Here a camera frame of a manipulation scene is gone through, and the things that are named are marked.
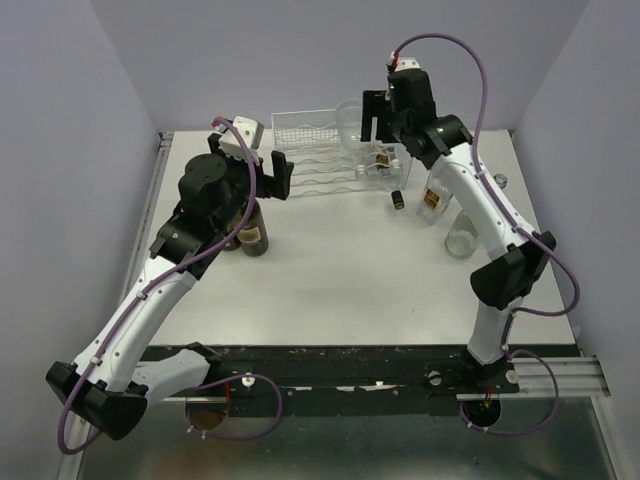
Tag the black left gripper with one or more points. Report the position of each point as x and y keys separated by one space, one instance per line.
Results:
x=282 y=174

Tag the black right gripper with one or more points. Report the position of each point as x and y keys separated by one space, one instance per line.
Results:
x=375 y=103

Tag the round clear bottle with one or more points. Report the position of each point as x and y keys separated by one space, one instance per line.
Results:
x=363 y=172
x=348 y=122

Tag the clear square bottle brown label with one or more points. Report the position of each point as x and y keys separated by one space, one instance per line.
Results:
x=387 y=164

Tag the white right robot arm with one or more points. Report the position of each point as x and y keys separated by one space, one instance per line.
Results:
x=517 y=253

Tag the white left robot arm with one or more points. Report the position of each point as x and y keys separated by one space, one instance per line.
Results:
x=108 y=384

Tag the dark wine bottle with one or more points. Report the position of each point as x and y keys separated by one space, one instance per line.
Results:
x=253 y=237

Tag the green wine bottle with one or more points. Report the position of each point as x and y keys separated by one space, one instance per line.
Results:
x=232 y=245

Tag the small black bottle cap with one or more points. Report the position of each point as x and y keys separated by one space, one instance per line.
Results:
x=397 y=200

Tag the clear flask bottle black cap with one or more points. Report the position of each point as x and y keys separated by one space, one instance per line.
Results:
x=434 y=200

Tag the clear empty tall bottle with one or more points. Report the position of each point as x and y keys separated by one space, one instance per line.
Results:
x=463 y=238

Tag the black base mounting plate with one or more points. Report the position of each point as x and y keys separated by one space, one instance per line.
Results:
x=349 y=381

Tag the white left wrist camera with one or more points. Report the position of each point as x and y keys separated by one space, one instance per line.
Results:
x=239 y=138

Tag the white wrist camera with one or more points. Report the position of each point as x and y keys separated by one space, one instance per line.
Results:
x=400 y=63
x=239 y=138

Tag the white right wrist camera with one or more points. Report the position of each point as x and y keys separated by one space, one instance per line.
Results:
x=400 y=63

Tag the white wire wine rack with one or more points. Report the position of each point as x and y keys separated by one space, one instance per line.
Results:
x=321 y=166

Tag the aluminium rail frame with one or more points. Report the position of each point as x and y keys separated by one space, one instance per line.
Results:
x=478 y=414

